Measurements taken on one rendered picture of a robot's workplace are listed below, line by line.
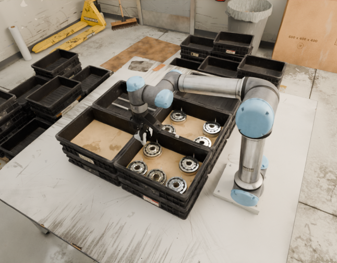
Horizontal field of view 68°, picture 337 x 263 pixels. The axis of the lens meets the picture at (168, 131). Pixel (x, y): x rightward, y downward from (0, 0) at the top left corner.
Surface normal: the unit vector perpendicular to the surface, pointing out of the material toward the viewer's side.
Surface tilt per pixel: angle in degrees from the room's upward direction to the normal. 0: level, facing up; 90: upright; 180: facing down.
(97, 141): 0
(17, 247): 0
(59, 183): 0
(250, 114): 80
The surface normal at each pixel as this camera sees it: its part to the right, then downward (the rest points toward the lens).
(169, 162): -0.04, -0.69
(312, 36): -0.46, 0.48
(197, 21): -0.47, 0.65
